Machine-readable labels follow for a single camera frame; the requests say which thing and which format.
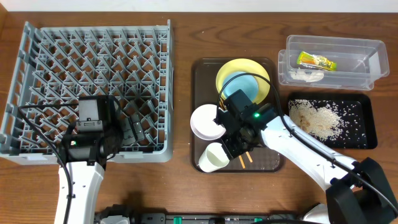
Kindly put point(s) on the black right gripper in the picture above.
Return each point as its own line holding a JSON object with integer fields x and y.
{"x": 232, "y": 144}

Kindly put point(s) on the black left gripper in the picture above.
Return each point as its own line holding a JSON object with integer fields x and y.
{"x": 125, "y": 130}

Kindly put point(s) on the light blue bowl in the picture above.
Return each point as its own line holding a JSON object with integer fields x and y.
{"x": 247, "y": 84}

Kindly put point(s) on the white cup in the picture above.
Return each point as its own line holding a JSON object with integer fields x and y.
{"x": 213, "y": 158}

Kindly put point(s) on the clear plastic wrap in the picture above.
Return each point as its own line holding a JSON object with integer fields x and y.
{"x": 307, "y": 77}

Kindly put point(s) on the green yellow snack wrapper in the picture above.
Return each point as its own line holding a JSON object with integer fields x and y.
{"x": 315, "y": 61}

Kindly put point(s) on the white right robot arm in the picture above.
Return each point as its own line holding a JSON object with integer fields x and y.
{"x": 356, "y": 192}

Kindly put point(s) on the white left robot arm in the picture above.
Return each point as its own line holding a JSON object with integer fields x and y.
{"x": 78, "y": 191}

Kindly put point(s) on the spilled rice waste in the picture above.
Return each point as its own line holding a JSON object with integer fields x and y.
{"x": 335, "y": 123}

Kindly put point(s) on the black food waste tray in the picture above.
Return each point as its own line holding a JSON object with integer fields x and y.
{"x": 364, "y": 100}

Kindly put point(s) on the grey dishwasher rack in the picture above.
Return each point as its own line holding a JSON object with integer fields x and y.
{"x": 57, "y": 65}

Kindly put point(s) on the wooden chopstick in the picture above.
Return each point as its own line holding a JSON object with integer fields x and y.
{"x": 223, "y": 107}
{"x": 242, "y": 162}

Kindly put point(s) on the white bowl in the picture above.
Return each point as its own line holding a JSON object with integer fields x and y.
{"x": 203, "y": 125}

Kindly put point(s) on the yellow plate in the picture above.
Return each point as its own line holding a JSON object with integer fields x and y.
{"x": 243, "y": 65}

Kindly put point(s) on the dark brown serving tray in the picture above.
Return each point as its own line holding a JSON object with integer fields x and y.
{"x": 204, "y": 72}

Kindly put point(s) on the clear plastic bin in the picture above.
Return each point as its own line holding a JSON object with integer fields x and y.
{"x": 360, "y": 62}

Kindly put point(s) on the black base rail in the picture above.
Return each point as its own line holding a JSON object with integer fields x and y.
{"x": 124, "y": 214}

